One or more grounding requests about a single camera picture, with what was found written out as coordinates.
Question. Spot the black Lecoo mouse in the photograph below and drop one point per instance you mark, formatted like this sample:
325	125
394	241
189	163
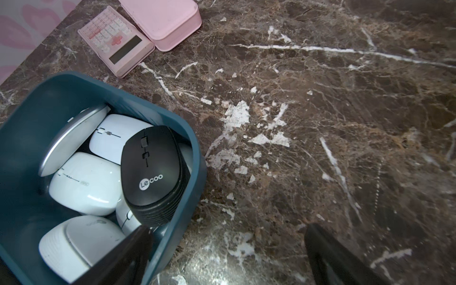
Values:
154	175

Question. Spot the pink pencil case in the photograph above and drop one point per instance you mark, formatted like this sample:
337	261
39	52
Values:
166	23

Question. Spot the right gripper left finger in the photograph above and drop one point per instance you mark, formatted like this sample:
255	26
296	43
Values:
125	264

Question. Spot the teal storage box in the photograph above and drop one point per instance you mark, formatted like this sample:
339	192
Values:
27	210

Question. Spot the white ribbed mouse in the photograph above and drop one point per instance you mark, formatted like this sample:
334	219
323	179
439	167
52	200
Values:
71	248

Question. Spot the pink calculator on table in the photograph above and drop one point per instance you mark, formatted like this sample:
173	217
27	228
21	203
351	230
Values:
117	42

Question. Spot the silver white mouse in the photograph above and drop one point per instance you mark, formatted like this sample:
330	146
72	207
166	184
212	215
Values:
126	220

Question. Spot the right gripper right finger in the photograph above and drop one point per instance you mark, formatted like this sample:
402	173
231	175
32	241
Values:
333	264

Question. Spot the white rounded mouse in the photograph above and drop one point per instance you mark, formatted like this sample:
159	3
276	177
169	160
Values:
87	184

